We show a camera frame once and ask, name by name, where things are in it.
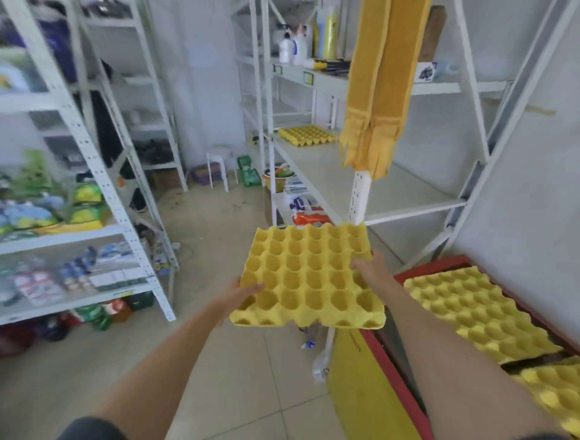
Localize black sleeve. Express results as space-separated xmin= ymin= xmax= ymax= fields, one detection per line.
xmin=56 ymin=416 xmax=128 ymax=440

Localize white perforated shelf rack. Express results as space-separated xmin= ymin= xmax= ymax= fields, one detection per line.
xmin=0 ymin=0 xmax=177 ymax=326

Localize red white packets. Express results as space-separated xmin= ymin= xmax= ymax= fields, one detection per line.
xmin=13 ymin=269 xmax=65 ymax=305

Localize white pump bottle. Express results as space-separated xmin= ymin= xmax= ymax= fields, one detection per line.
xmin=278 ymin=29 xmax=298 ymax=64

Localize white blue packet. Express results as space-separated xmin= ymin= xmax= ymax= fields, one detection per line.
xmin=288 ymin=194 xmax=319 ymax=212

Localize purple box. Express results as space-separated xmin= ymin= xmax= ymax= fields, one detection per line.
xmin=189 ymin=162 xmax=223 ymax=187

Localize yellow egg tray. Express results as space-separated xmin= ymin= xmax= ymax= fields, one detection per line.
xmin=511 ymin=357 xmax=580 ymax=437
xmin=229 ymin=222 xmax=387 ymax=330
xmin=277 ymin=125 xmax=339 ymax=147

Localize stack of yellow egg trays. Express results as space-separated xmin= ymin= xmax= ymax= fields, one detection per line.
xmin=403 ymin=266 xmax=565 ymax=364

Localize black yellow tool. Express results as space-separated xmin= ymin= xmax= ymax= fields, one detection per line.
xmin=313 ymin=58 xmax=351 ymax=76

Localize yellow fringed towel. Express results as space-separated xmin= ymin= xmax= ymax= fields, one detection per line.
xmin=338 ymin=0 xmax=432 ymax=181

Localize green yellow packets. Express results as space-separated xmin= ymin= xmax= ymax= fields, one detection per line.
xmin=67 ymin=181 xmax=112 ymax=227

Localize green plastic crate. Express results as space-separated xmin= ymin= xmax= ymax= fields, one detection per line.
xmin=237 ymin=155 xmax=263 ymax=188

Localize person's left hand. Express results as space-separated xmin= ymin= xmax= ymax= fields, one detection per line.
xmin=212 ymin=277 xmax=266 ymax=328

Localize white spray bottle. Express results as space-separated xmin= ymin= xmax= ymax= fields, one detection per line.
xmin=294 ymin=24 xmax=310 ymax=65

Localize yellow plastic bottle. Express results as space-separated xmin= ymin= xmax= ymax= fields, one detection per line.
xmin=316 ymin=6 xmax=340 ymax=60

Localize person's right hand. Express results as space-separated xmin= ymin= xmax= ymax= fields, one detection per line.
xmin=351 ymin=250 xmax=398 ymax=298

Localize person's left forearm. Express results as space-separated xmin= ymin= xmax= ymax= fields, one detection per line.
xmin=93 ymin=301 xmax=227 ymax=440

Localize clear plastic bottle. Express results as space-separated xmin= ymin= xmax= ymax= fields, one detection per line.
xmin=301 ymin=325 xmax=335 ymax=382

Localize white metal shelf rack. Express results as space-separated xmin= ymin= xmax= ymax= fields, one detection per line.
xmin=75 ymin=0 xmax=189 ymax=193
xmin=230 ymin=0 xmax=580 ymax=273

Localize orange packet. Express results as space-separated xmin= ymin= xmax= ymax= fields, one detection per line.
xmin=292 ymin=210 xmax=332 ymax=228

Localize white plastic stool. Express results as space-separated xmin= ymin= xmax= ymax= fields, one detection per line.
xmin=206 ymin=146 xmax=239 ymax=192

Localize brown cardboard box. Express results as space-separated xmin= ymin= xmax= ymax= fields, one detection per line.
xmin=417 ymin=5 xmax=447 ymax=63

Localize person's right forearm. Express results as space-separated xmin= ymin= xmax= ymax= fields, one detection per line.
xmin=380 ymin=282 xmax=569 ymax=440

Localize yellow bowl with vegetables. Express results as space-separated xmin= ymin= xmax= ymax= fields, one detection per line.
xmin=262 ymin=164 xmax=296 ymax=192

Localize row of white boxes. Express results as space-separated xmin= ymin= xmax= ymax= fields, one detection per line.
xmin=90 ymin=267 xmax=149 ymax=291

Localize blue yellow packets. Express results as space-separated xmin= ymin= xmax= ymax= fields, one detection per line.
xmin=0 ymin=201 xmax=60 ymax=233

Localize dark green crate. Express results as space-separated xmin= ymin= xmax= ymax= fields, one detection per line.
xmin=124 ymin=292 xmax=155 ymax=312

